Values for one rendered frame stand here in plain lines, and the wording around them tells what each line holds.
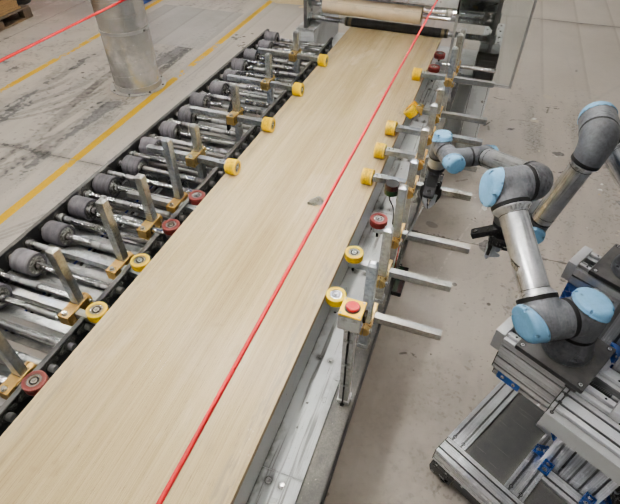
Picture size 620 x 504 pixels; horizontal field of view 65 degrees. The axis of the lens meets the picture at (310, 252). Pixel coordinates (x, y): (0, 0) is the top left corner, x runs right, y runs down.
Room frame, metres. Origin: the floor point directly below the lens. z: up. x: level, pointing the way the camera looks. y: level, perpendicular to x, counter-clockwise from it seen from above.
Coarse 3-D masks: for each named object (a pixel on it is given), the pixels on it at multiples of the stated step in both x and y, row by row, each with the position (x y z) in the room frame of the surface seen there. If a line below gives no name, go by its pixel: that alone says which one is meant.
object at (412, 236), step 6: (402, 234) 1.63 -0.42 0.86; (408, 234) 1.63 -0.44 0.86; (414, 234) 1.63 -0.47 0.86; (420, 234) 1.63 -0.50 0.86; (414, 240) 1.61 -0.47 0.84; (420, 240) 1.60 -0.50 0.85; (426, 240) 1.59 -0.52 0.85; (432, 240) 1.59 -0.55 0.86; (438, 240) 1.59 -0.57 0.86; (444, 240) 1.59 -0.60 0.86; (438, 246) 1.57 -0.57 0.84; (444, 246) 1.57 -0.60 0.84; (450, 246) 1.56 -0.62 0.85; (456, 246) 1.55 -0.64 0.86; (462, 246) 1.55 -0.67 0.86; (468, 246) 1.55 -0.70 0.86; (462, 252) 1.54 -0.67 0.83; (468, 252) 1.53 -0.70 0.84
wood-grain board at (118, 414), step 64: (384, 64) 3.39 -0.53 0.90; (320, 128) 2.50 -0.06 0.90; (384, 128) 2.50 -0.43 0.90; (256, 192) 1.89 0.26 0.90; (320, 192) 1.89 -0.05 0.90; (192, 256) 1.44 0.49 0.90; (256, 256) 1.44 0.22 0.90; (320, 256) 1.44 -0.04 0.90; (128, 320) 1.11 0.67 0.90; (192, 320) 1.11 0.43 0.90; (256, 320) 1.11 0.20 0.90; (64, 384) 0.84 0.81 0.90; (128, 384) 0.84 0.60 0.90; (192, 384) 0.84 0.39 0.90; (256, 384) 0.84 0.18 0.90; (0, 448) 0.63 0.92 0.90; (64, 448) 0.63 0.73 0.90; (128, 448) 0.63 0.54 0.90; (256, 448) 0.63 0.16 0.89
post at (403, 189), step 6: (402, 186) 1.61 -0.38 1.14; (408, 186) 1.62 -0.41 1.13; (402, 192) 1.60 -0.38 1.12; (402, 198) 1.60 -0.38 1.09; (396, 204) 1.61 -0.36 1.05; (402, 204) 1.60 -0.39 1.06; (396, 210) 1.60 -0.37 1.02; (402, 210) 1.60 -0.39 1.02; (396, 216) 1.60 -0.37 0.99; (402, 216) 1.59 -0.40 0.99; (396, 222) 1.60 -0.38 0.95; (396, 228) 1.60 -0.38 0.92; (396, 234) 1.60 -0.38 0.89; (390, 252) 1.60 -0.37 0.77; (396, 252) 1.60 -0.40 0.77; (390, 258) 1.60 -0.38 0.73
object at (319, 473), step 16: (416, 208) 2.01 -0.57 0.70; (400, 256) 1.65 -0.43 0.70; (384, 304) 1.35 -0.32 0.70; (368, 352) 1.10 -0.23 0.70; (352, 384) 0.96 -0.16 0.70; (352, 400) 0.90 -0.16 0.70; (336, 416) 0.83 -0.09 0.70; (320, 432) 0.78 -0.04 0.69; (336, 432) 0.77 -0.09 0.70; (320, 448) 0.72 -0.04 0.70; (336, 448) 0.72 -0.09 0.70; (320, 464) 0.66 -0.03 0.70; (304, 480) 0.61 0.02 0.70; (320, 480) 0.61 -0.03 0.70; (304, 496) 0.56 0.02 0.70; (320, 496) 0.56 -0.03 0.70
